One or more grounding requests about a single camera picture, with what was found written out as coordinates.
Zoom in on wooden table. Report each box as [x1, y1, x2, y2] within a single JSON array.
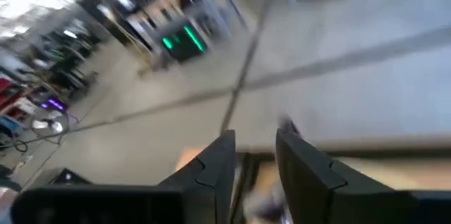
[[230, 147, 451, 224]]

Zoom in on black machine green lights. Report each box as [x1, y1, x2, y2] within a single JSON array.
[[159, 22, 209, 63]]

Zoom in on black floor device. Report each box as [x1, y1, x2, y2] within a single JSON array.
[[49, 166, 93, 187]]

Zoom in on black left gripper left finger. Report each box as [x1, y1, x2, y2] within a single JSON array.
[[157, 129, 237, 224]]

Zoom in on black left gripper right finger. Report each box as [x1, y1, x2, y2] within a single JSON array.
[[275, 128, 395, 224]]

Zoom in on purple lit device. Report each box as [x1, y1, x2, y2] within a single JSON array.
[[37, 96, 68, 113]]

